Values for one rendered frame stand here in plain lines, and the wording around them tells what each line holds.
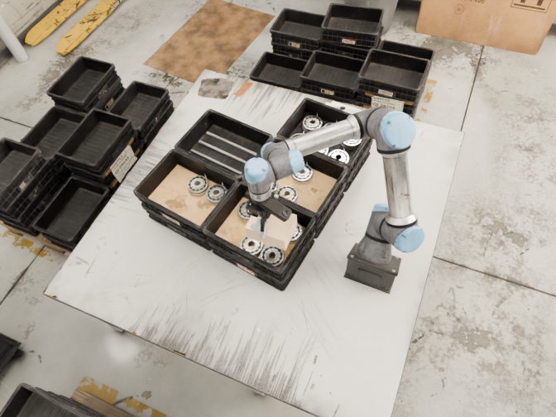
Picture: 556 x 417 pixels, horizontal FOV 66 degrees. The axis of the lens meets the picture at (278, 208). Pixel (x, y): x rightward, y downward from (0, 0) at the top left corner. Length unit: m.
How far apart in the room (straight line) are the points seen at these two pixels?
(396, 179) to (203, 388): 1.62
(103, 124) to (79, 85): 0.47
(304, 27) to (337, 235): 2.06
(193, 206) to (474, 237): 1.82
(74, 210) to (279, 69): 1.79
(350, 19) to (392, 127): 2.15
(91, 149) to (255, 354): 1.73
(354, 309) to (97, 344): 1.61
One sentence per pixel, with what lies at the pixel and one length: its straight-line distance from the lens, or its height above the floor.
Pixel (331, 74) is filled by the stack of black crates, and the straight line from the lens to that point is 3.25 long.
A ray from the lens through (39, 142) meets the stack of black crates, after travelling 3.36.
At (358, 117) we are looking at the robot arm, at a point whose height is 1.36.
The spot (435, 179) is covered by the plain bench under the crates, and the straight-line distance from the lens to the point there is 2.30.
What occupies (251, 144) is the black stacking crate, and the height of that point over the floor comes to 0.83.
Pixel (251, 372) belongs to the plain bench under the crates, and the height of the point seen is 0.70.
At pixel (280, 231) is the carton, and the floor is 1.12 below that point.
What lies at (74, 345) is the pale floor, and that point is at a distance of 2.93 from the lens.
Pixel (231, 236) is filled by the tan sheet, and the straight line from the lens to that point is 1.93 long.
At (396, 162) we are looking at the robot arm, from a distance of 1.53.
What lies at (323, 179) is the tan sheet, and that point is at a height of 0.83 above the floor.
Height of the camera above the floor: 2.50
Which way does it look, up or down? 58 degrees down
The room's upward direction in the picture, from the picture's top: 7 degrees counter-clockwise
